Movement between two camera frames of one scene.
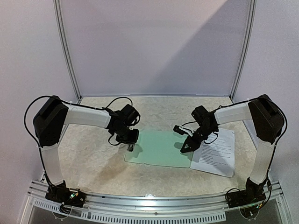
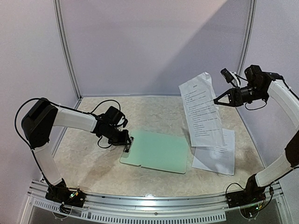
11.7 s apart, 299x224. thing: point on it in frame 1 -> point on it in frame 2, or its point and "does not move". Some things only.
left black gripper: (133, 140) -> (124, 142)
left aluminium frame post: (60, 31) does not move
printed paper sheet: (217, 157) -> (201, 112)
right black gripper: (195, 136) -> (233, 96)
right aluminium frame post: (252, 17) does not move
